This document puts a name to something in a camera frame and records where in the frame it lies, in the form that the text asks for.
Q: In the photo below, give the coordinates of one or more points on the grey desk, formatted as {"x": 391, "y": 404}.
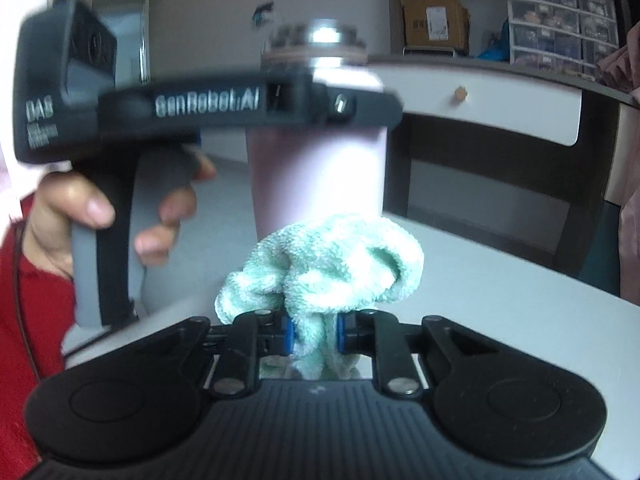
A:
{"x": 500, "y": 170}

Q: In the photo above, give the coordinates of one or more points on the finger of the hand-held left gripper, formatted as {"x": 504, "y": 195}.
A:
{"x": 350, "y": 102}

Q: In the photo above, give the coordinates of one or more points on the pink thermos bottle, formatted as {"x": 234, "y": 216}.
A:
{"x": 320, "y": 160}

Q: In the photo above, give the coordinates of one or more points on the cardboard box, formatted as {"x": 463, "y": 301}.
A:
{"x": 432, "y": 17}

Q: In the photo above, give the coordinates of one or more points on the light green towel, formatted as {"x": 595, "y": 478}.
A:
{"x": 340, "y": 260}

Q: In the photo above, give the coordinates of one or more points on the white flat device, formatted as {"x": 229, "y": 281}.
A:
{"x": 430, "y": 52}

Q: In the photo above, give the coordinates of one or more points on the beige wardrobe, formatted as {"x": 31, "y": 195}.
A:
{"x": 125, "y": 20}

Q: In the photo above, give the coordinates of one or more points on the person's red clothing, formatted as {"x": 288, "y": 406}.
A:
{"x": 35, "y": 360}

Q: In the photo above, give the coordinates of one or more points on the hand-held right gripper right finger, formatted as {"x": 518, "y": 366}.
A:
{"x": 341, "y": 334}

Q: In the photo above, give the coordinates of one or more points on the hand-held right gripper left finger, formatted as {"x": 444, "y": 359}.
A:
{"x": 290, "y": 336}

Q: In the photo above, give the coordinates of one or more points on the person's left hand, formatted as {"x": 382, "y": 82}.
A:
{"x": 75, "y": 210}

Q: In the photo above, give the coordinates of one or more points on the blue plastic bag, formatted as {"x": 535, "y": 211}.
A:
{"x": 495, "y": 45}

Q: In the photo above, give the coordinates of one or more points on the clear plastic drawer organizer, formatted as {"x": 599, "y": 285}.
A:
{"x": 555, "y": 20}

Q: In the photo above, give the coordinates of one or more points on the pink curtain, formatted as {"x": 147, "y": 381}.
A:
{"x": 630, "y": 185}

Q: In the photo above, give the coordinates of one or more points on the wooden drawer knob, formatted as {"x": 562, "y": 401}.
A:
{"x": 459, "y": 93}

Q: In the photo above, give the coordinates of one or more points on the white desk drawer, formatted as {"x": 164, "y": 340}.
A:
{"x": 500, "y": 105}

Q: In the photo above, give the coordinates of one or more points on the dark blue bin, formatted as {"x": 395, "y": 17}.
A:
{"x": 602, "y": 250}

